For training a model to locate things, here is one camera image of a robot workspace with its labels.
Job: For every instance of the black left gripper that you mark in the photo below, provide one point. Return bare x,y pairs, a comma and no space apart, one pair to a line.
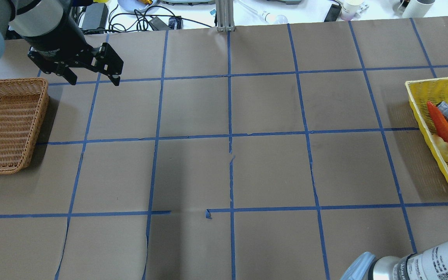
58,40

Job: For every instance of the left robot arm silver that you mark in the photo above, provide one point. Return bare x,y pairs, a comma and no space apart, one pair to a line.
30,18

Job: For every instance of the black power adapter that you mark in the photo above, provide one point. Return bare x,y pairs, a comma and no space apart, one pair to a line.
95,18

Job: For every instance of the blue plate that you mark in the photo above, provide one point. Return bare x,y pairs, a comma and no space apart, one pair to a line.
132,5

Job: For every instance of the brown wicker basket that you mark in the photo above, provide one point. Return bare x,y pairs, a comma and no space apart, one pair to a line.
23,105

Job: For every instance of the light bulb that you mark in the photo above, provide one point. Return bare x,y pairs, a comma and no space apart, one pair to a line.
265,16

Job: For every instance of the orange toy carrot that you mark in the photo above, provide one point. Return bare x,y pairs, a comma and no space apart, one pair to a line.
440,123

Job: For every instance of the yellow woven basket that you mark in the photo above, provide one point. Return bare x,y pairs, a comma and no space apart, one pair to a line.
424,97

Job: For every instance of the aluminium frame post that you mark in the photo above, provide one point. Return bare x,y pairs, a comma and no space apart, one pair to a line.
224,15

